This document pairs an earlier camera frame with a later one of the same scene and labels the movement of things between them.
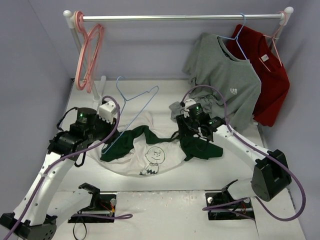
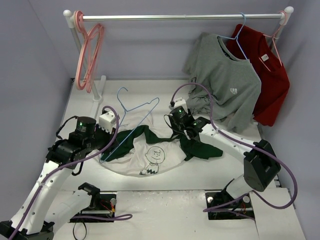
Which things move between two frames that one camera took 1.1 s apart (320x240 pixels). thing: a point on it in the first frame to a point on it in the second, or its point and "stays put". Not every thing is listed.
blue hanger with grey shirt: (236, 38) stays put
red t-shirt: (262, 52) stays put
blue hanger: (122, 110) to (157, 99)
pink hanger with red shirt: (273, 37) stays put
